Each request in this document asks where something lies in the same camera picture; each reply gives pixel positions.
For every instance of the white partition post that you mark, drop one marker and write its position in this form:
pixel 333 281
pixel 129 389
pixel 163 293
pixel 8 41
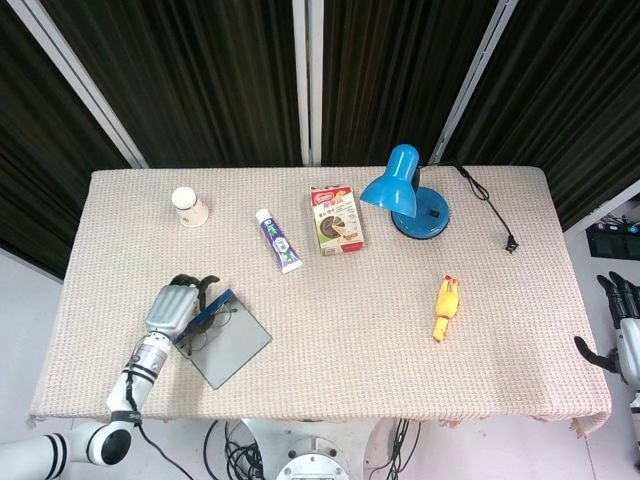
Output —
pixel 307 80
pixel 472 80
pixel 80 80

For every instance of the purple white toothpaste tube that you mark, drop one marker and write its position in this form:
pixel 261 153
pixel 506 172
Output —
pixel 277 242

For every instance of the yellow rubber chicken toy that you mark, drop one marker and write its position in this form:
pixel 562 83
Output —
pixel 446 302

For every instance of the blue glasses case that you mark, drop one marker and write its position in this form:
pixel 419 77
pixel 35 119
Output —
pixel 230 345

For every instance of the black electronic device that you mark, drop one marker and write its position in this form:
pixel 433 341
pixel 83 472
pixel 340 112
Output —
pixel 612 245

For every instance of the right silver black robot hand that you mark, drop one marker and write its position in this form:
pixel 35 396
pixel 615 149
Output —
pixel 631 335

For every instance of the black pleated curtain panel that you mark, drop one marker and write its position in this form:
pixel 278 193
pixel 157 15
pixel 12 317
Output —
pixel 575 90
pixel 390 70
pixel 200 75
pixel 35 165

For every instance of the white paper cup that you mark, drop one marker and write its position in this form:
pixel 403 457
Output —
pixel 190 212

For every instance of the beige textured tablecloth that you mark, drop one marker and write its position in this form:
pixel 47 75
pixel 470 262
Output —
pixel 350 360

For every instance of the thin black round glasses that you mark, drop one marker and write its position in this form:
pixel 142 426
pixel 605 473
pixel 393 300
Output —
pixel 220 316

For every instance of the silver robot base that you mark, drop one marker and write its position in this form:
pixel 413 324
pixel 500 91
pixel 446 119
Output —
pixel 312 460

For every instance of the blue desk lamp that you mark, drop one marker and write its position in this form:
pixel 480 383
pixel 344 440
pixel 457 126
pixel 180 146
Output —
pixel 395 185

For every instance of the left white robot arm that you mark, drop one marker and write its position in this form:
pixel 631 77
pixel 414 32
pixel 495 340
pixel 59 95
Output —
pixel 135 380

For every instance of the red green snack box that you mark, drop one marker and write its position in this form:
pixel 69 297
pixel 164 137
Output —
pixel 337 225

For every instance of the white metal beam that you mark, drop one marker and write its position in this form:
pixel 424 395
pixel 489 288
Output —
pixel 600 210

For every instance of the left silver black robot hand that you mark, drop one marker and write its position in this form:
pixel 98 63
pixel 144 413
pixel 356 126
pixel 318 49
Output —
pixel 170 310

